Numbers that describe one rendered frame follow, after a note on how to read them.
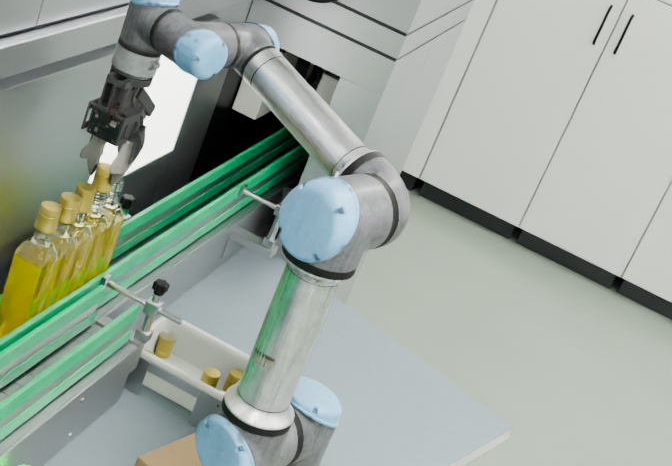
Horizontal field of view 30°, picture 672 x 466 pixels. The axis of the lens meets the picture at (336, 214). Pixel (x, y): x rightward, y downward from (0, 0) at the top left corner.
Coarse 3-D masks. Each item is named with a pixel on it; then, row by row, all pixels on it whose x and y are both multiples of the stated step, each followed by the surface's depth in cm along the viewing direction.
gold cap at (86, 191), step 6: (78, 186) 209; (84, 186) 210; (90, 186) 211; (78, 192) 209; (84, 192) 209; (90, 192) 209; (84, 198) 209; (90, 198) 210; (84, 204) 210; (90, 204) 211; (78, 210) 210; (84, 210) 210
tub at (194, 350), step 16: (160, 320) 243; (176, 336) 247; (192, 336) 246; (208, 336) 245; (144, 352) 231; (176, 352) 247; (192, 352) 246; (208, 352) 245; (224, 352) 244; (240, 352) 244; (176, 368) 230; (192, 368) 246; (224, 368) 245; (240, 368) 244
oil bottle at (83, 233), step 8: (72, 224) 211; (88, 224) 214; (72, 232) 211; (80, 232) 211; (88, 232) 213; (80, 240) 211; (88, 240) 214; (80, 248) 213; (88, 248) 216; (80, 256) 214; (72, 264) 213; (80, 264) 216; (72, 272) 214; (80, 272) 218; (72, 280) 216; (64, 288) 215; (72, 288) 218; (64, 296) 216
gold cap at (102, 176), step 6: (102, 162) 215; (96, 168) 214; (102, 168) 213; (108, 168) 214; (96, 174) 214; (102, 174) 213; (108, 174) 213; (96, 180) 214; (102, 180) 214; (108, 180) 214; (96, 186) 214; (102, 186) 214; (108, 186) 215; (102, 192) 215; (108, 192) 216
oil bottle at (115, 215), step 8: (104, 208) 222; (112, 208) 222; (120, 208) 224; (112, 216) 221; (120, 216) 224; (112, 224) 222; (120, 224) 225; (112, 232) 223; (104, 240) 223; (112, 240) 225; (104, 248) 224; (112, 248) 227; (104, 256) 225; (104, 264) 227; (96, 272) 226
